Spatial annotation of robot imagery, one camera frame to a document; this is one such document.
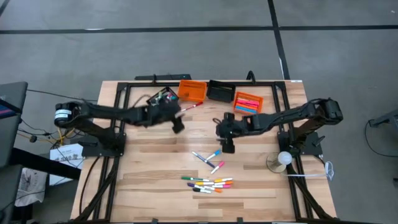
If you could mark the white printed cloth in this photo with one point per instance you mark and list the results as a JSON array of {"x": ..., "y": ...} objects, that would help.
[{"x": 31, "y": 186}]

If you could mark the black metal stand foot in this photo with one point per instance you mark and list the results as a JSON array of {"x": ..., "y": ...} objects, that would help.
[{"x": 385, "y": 119}]

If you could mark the dark grey equipment panel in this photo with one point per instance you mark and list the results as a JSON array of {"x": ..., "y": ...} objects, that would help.
[{"x": 12, "y": 140}]

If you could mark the black mesh basket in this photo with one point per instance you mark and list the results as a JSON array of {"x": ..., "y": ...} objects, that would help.
[
  {"x": 152, "y": 99},
  {"x": 220, "y": 91}
]

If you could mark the black floor beam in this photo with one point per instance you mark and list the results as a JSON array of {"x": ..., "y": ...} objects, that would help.
[{"x": 46, "y": 163}]

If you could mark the black-capped SKK marker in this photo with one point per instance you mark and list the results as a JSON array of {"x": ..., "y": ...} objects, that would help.
[{"x": 202, "y": 190}]

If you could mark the thin green-capped marker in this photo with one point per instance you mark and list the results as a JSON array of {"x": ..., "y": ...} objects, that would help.
[{"x": 189, "y": 178}]

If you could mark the yellow-capped white marker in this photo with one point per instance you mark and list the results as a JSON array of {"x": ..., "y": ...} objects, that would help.
[
  {"x": 203, "y": 183},
  {"x": 222, "y": 180}
]

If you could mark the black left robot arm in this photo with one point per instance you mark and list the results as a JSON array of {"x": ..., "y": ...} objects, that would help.
[{"x": 102, "y": 110}]

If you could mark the orange-capped white marker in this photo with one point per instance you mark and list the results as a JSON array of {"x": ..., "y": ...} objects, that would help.
[
  {"x": 217, "y": 190},
  {"x": 227, "y": 182}
]

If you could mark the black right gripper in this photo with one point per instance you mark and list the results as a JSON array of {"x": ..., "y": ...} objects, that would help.
[{"x": 233, "y": 129}]

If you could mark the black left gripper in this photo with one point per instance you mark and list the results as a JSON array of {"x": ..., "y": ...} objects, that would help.
[{"x": 158, "y": 115}]

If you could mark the orange mesh basket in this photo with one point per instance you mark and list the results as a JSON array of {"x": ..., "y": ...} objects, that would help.
[
  {"x": 191, "y": 91},
  {"x": 237, "y": 96}
]

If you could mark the brass lamp with white bulb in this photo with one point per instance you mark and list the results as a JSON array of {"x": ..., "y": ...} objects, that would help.
[{"x": 285, "y": 158}]

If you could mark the blue-capped white marker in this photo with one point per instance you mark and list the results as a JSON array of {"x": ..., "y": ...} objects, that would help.
[{"x": 214, "y": 154}]

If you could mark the black metal table frame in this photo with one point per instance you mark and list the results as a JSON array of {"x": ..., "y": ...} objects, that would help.
[{"x": 199, "y": 84}]

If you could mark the black table clamp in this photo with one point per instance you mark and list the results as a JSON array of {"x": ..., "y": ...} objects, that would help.
[
  {"x": 154, "y": 79},
  {"x": 251, "y": 76},
  {"x": 154, "y": 221},
  {"x": 239, "y": 221}
]

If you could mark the orange highlighter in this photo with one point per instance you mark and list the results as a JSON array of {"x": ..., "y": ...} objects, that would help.
[{"x": 245, "y": 107}]

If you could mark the thin blue Expo marker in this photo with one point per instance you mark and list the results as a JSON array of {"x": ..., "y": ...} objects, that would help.
[{"x": 202, "y": 159}]

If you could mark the purple-capped white marker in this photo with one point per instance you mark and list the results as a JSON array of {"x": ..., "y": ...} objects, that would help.
[{"x": 192, "y": 184}]

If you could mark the magenta Expo marker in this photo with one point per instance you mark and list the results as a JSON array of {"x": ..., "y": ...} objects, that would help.
[{"x": 170, "y": 97}]

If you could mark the black power strip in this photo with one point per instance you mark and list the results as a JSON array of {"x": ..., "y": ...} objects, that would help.
[{"x": 168, "y": 76}]

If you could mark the blue Sharpie highlighter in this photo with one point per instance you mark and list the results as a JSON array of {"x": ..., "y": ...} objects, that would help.
[{"x": 245, "y": 110}]

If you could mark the white printed paper sheet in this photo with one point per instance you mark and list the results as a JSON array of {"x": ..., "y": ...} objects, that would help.
[{"x": 66, "y": 155}]

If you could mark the pink-capped white marker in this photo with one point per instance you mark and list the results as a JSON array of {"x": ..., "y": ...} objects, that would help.
[
  {"x": 225, "y": 186},
  {"x": 217, "y": 167}
]

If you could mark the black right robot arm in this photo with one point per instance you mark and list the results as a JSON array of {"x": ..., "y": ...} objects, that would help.
[{"x": 289, "y": 113}]

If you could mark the pink Sharpie highlighter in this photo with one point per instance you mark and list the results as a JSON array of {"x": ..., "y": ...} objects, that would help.
[
  {"x": 247, "y": 104},
  {"x": 248, "y": 101}
]

